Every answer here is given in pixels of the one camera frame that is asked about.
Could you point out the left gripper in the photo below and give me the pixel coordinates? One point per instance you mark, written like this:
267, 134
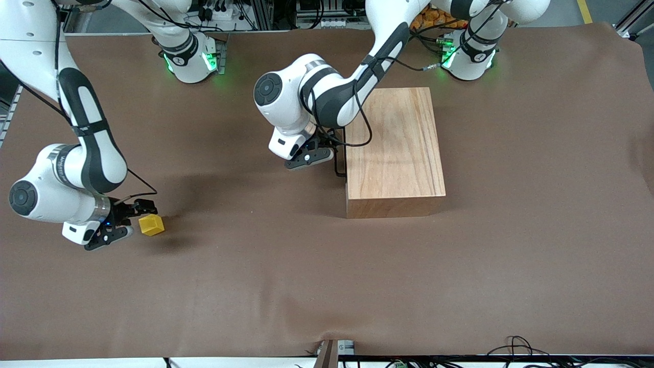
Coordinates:
325, 139

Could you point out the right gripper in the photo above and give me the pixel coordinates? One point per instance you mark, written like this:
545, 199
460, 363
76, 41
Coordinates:
122, 212

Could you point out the yellow cube block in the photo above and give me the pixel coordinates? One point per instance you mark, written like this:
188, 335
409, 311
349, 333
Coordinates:
152, 225

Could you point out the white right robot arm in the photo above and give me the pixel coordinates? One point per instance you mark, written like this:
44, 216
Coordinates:
30, 51

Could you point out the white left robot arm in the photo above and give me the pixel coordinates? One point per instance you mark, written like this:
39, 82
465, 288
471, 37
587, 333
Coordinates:
327, 97

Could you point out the wooden drawer cabinet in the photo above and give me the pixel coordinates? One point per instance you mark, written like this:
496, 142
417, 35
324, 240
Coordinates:
393, 148

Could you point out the white power strip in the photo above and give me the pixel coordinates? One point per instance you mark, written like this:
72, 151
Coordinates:
342, 23

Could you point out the brown table cloth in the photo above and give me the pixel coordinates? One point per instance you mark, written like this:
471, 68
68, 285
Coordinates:
255, 281

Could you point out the pile of orange objects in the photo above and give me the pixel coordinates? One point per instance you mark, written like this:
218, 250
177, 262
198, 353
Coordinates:
434, 20

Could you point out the power strip with black plugs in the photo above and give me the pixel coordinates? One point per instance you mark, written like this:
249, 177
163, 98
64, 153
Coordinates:
219, 11

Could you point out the brown bar at table edge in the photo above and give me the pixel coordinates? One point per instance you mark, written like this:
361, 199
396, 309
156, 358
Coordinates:
327, 358

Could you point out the green terminal connector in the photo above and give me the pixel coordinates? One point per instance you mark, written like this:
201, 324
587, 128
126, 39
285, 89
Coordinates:
399, 364

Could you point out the aluminium profile beam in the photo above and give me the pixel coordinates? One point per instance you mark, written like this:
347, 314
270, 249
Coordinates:
631, 25

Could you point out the grey metal base plate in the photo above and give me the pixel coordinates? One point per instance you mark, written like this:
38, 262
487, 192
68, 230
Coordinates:
221, 56

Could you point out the aluminium frame post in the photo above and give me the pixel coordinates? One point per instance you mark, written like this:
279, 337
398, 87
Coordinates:
263, 14

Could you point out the aluminium side rail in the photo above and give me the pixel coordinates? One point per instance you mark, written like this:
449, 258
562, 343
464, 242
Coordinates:
7, 122

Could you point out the grey metal bracket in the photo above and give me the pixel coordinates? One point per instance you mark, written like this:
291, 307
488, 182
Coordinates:
346, 346

